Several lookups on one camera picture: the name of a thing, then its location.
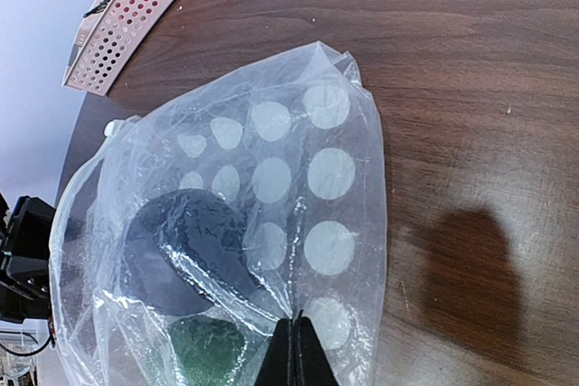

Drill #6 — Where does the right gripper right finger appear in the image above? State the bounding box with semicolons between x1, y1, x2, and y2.
294;311;338;386

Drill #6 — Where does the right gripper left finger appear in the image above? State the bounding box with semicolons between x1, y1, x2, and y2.
255;318;295;386

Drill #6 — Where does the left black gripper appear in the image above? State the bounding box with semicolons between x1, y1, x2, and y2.
1;196;55;324

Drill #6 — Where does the clear zip top bag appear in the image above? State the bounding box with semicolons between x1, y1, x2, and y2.
50;42;387;385

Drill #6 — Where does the green fake vegetable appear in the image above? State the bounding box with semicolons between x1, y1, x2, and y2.
168;316;248;385

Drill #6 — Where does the dark purple fake eggplant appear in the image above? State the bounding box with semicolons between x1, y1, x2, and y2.
119;189;260;316

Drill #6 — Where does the pink perforated plastic basket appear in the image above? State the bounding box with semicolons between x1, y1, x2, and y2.
62;0;175;96

